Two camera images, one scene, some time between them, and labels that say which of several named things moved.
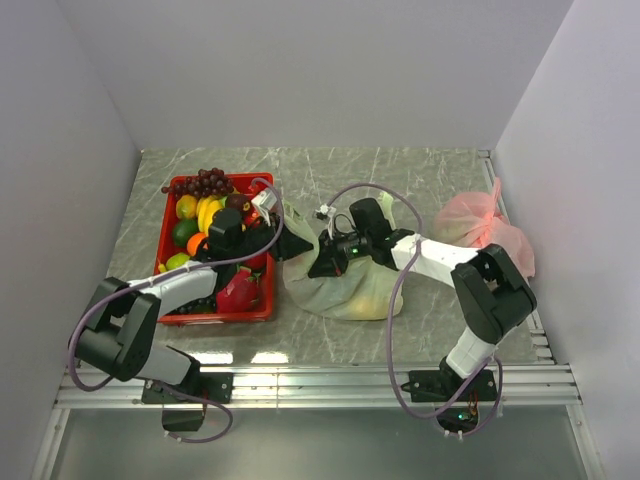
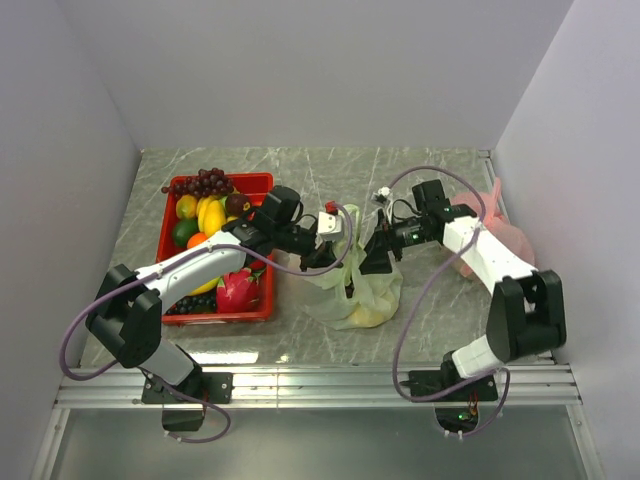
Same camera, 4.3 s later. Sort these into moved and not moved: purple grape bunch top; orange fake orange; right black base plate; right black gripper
Moved: right black gripper
Not moved: purple grape bunch top; orange fake orange; right black base plate
